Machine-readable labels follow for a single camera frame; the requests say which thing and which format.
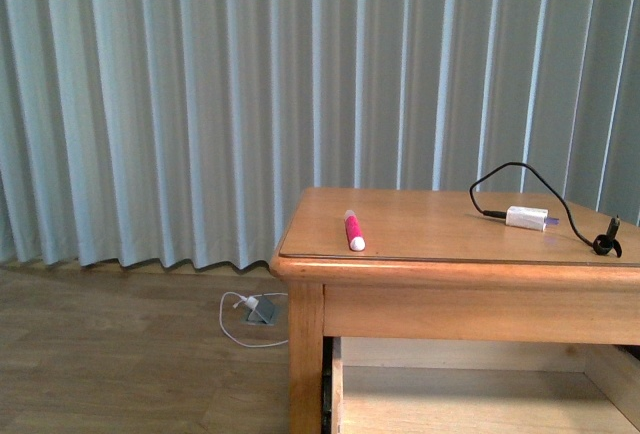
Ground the wooden drawer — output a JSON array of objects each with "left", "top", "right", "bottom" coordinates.
[{"left": 323, "top": 338, "right": 639, "bottom": 433}]

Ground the grey floor power socket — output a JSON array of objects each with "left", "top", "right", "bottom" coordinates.
[{"left": 244, "top": 297, "right": 277, "bottom": 325}]

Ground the black USB cable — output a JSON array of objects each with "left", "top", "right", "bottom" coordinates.
[{"left": 469, "top": 162, "right": 624, "bottom": 258}]

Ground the pink highlighter marker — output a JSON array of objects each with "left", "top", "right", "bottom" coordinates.
[{"left": 344, "top": 210, "right": 366, "bottom": 252}]

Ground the wooden nightstand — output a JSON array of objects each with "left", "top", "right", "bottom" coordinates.
[{"left": 270, "top": 188, "right": 639, "bottom": 433}]

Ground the white charger plug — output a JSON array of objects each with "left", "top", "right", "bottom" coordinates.
[{"left": 233, "top": 296, "right": 259, "bottom": 311}]

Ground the pale green pleated curtain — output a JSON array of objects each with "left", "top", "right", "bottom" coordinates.
[{"left": 1, "top": 0, "right": 639, "bottom": 267}]

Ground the white USB charger adapter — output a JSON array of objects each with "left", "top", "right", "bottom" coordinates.
[{"left": 505, "top": 206, "right": 559, "bottom": 232}]

